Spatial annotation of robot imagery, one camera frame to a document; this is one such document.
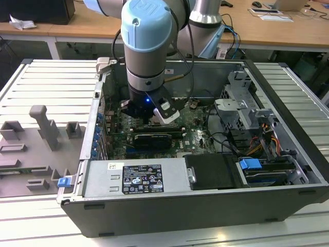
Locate grey parts rack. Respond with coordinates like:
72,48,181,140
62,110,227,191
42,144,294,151
0,104,87,199

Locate green RAM stick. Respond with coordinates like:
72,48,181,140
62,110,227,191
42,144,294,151
0,168,35,173

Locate black RAM slot bank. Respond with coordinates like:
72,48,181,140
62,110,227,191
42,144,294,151
132,125,186,134

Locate black plastic shroud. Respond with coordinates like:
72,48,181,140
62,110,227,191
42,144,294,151
185,153,244,191

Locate black box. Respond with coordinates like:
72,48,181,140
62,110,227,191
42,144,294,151
0,0,76,25

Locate black graphics card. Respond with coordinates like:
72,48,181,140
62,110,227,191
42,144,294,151
133,133,172,150

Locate blue disk carrier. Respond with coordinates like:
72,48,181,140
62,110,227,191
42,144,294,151
238,158,295,187

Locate wooden desk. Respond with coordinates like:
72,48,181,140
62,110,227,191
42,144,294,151
0,0,329,60

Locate grey laptop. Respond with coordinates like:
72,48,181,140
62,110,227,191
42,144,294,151
273,0,312,12

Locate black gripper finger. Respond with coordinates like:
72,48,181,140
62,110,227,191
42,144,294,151
169,97,187,112
120,98,141,119

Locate white papers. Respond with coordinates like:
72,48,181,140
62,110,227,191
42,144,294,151
248,7,294,23

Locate grey case latch handle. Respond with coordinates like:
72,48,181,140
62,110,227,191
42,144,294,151
95,57,112,75

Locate blue cable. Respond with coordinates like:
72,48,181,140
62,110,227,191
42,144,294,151
223,24,243,61

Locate white power adapter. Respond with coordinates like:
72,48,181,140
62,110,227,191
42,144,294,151
215,47,228,60

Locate crumpled white paper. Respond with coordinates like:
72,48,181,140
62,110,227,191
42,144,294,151
9,14,37,30

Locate black cable loop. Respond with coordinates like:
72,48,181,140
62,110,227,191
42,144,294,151
207,105,243,158

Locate silver power supply unit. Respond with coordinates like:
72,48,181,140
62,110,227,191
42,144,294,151
82,158,192,199

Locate green motherboard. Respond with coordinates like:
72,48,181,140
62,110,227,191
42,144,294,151
104,99,219,159

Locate grey metal drive cage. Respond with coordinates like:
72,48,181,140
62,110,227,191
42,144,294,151
214,70,278,132

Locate yellow red wire bundle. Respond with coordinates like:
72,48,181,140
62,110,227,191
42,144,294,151
248,123,281,156

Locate black open PC case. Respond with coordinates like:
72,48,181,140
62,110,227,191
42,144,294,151
56,57,329,239

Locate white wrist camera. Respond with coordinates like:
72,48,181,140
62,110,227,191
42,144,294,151
152,97,180,125

